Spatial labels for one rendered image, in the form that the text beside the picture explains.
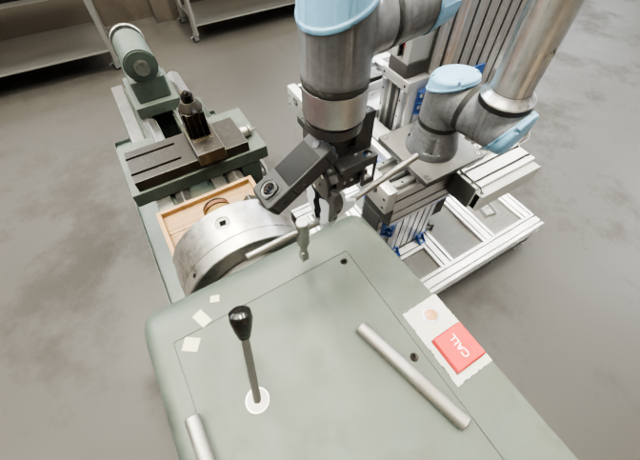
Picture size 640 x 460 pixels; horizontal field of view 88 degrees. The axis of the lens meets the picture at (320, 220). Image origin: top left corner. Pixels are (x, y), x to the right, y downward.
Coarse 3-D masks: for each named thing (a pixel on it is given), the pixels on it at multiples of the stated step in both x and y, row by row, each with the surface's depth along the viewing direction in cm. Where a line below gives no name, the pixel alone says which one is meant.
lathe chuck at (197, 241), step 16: (224, 208) 74; (240, 208) 74; (256, 208) 76; (208, 224) 72; (240, 224) 71; (256, 224) 72; (272, 224) 74; (288, 224) 78; (192, 240) 72; (208, 240) 70; (224, 240) 69; (176, 256) 75; (192, 256) 70; (176, 272) 77
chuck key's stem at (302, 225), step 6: (300, 222) 52; (306, 222) 52; (300, 228) 52; (306, 228) 52; (300, 234) 53; (306, 234) 54; (300, 240) 55; (306, 240) 55; (300, 246) 56; (306, 246) 56; (300, 252) 59; (306, 252) 59; (300, 258) 61; (306, 258) 60
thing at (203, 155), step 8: (184, 128) 124; (208, 136) 121; (216, 136) 121; (192, 144) 119; (200, 144) 119; (208, 144) 119; (216, 144) 119; (200, 152) 116; (208, 152) 116; (216, 152) 118; (224, 152) 120; (200, 160) 117; (208, 160) 119; (216, 160) 121
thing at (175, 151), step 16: (224, 128) 132; (160, 144) 126; (176, 144) 126; (224, 144) 126; (240, 144) 126; (128, 160) 122; (144, 160) 121; (160, 160) 121; (176, 160) 121; (192, 160) 121; (144, 176) 116; (160, 176) 118; (176, 176) 121
